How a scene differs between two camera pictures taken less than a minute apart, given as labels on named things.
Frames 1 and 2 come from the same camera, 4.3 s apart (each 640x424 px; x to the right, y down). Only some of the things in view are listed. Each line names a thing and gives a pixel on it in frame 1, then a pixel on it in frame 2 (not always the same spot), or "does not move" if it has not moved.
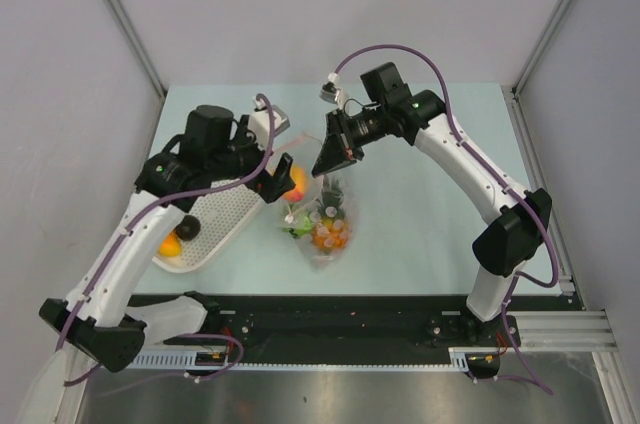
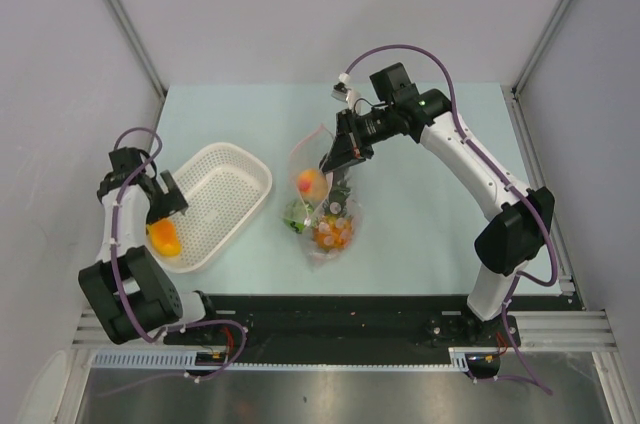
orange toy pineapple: [330, 229] does not move
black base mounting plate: [338, 324] does not move
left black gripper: [269, 186] → [171, 202]
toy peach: [297, 194] → [312, 184]
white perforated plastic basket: [223, 215] does not move
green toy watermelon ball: [304, 231] → [295, 214]
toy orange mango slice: [171, 245] does not move
